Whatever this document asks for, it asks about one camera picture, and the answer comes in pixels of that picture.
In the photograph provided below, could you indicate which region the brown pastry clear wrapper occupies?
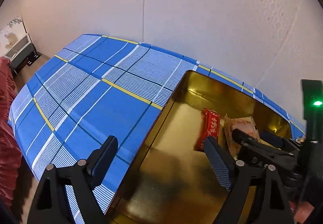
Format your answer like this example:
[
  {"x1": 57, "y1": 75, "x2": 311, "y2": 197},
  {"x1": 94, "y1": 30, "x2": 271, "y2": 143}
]
[{"x1": 223, "y1": 114, "x2": 261, "y2": 157}]

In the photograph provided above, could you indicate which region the red snack bar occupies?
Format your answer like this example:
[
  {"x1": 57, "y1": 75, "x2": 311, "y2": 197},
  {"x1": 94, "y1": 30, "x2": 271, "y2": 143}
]
[{"x1": 194, "y1": 108, "x2": 221, "y2": 152}]

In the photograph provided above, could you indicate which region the red ruffled fabric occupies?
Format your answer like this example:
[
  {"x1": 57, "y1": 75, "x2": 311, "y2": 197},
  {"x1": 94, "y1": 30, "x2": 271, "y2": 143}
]
[{"x1": 0, "y1": 57, "x2": 22, "y2": 208}]

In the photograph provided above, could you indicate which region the gold metal tin box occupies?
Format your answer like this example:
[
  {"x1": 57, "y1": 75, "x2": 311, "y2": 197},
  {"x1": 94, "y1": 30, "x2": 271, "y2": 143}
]
[{"x1": 106, "y1": 71, "x2": 292, "y2": 223}]

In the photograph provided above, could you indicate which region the blue plaid tablecloth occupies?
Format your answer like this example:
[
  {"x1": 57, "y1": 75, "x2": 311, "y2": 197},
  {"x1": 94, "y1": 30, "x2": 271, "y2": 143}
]
[{"x1": 8, "y1": 34, "x2": 305, "y2": 223}]

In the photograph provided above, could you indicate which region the white bedside cabinet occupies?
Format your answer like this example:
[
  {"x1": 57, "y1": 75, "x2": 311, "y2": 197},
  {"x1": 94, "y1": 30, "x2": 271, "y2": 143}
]
[{"x1": 1, "y1": 17, "x2": 40, "y2": 74}]

